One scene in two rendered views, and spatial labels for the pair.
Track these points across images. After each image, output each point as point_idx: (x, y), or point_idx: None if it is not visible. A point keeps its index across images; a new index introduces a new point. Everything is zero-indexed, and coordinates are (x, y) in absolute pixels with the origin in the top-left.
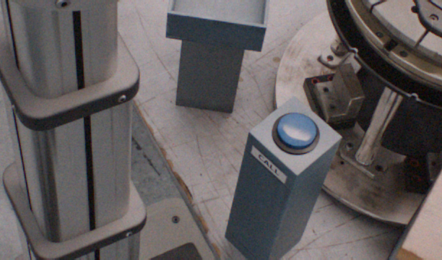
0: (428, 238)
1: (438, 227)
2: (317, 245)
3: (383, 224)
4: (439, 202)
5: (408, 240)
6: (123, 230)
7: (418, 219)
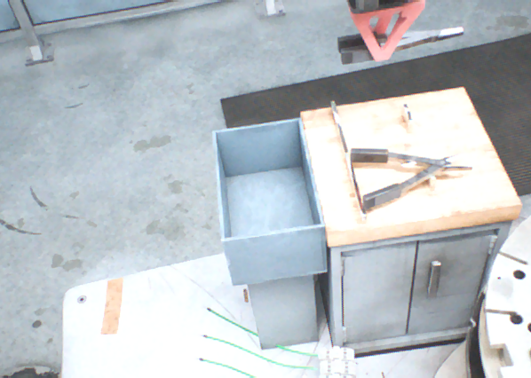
0: (454, 100)
1: (455, 109)
2: None
3: None
4: (471, 122)
5: (464, 92)
6: None
7: (471, 106)
